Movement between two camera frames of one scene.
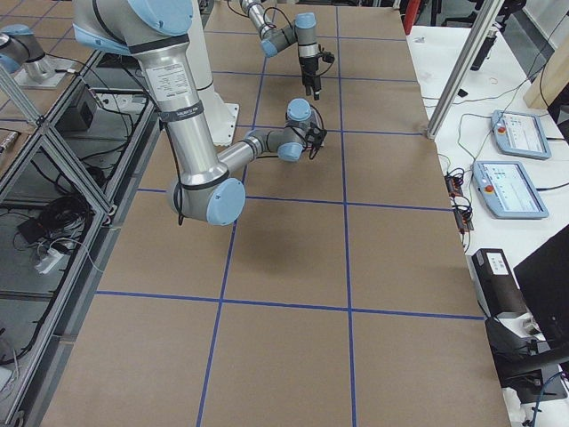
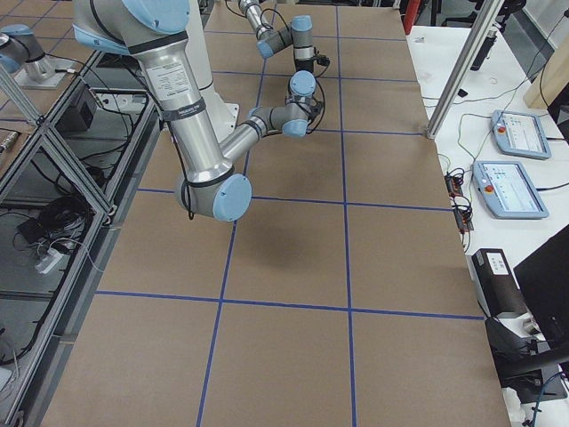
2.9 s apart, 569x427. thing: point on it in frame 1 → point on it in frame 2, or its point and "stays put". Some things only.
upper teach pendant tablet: x=519 y=134 stays put
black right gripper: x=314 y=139 → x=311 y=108
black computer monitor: x=543 y=278 stays put
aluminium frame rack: x=63 y=180 stays put
